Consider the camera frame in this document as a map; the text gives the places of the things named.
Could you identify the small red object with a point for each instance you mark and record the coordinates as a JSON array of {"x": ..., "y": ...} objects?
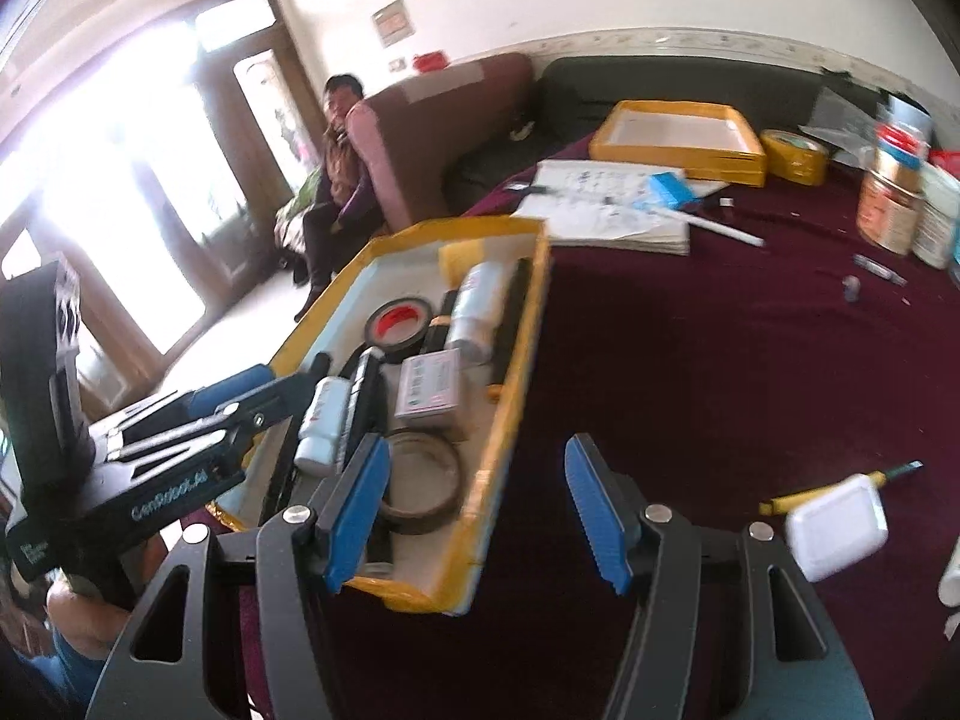
[{"x": 428, "y": 61}]

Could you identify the small clear labelled tube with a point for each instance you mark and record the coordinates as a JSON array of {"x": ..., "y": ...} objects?
[{"x": 879, "y": 268}]

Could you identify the person's left hand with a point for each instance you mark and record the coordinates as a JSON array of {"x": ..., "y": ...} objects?
[{"x": 86, "y": 619}]

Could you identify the black marker pen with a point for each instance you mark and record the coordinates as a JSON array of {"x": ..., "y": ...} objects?
[{"x": 364, "y": 405}]

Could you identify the white pill bottle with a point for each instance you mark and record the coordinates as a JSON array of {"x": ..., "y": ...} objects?
[{"x": 324, "y": 424}]

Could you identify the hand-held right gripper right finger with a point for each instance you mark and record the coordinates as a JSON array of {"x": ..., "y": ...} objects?
[{"x": 596, "y": 517}]

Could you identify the white plastic case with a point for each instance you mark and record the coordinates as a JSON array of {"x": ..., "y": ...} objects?
[{"x": 836, "y": 532}]

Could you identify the small blue box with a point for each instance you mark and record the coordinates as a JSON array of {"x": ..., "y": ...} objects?
[{"x": 667, "y": 189}]

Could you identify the dark sofa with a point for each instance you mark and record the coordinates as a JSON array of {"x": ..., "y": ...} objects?
[{"x": 675, "y": 79}]

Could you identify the yellow taped foam tray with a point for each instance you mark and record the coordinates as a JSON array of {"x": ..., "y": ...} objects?
[
  {"x": 675, "y": 131},
  {"x": 521, "y": 349}
]

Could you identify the white pen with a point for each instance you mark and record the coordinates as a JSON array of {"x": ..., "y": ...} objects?
[{"x": 720, "y": 229}]

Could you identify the clear brown tape roll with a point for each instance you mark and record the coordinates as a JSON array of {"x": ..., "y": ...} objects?
[{"x": 442, "y": 499}]

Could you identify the maroon sofa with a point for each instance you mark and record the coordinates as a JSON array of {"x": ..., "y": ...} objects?
[{"x": 442, "y": 142}]

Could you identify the white plastic jar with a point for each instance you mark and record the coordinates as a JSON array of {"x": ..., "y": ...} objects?
[{"x": 941, "y": 217}]

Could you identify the open white book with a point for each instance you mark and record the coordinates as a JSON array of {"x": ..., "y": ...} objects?
[{"x": 600, "y": 202}]

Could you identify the grey red-bordered medicine box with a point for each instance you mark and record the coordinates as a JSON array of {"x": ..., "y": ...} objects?
[{"x": 431, "y": 394}]

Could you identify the blue white cup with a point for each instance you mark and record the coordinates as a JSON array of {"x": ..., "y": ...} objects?
[{"x": 907, "y": 114}]

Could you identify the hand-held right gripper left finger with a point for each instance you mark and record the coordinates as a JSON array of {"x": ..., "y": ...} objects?
[{"x": 352, "y": 517}]

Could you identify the small framed picture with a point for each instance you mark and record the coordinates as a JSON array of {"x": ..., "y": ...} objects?
[{"x": 394, "y": 22}]

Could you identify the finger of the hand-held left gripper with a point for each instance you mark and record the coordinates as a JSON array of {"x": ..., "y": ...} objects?
[
  {"x": 225, "y": 390},
  {"x": 277, "y": 401}
]

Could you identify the brown-filled clear jar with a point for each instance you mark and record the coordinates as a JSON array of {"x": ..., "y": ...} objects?
[{"x": 889, "y": 214}]

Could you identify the black slim object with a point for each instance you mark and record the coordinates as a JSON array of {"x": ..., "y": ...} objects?
[{"x": 511, "y": 322}]

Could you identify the white silver bottle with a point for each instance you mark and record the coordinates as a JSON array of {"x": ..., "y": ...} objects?
[{"x": 476, "y": 311}]

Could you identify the red core tape roll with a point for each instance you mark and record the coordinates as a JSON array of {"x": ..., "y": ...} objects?
[{"x": 397, "y": 322}]

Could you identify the yellow tape roll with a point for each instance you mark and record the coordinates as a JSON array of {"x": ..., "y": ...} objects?
[{"x": 795, "y": 157}]

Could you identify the wooden glass door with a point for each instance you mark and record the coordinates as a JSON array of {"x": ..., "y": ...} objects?
[{"x": 262, "y": 127}]

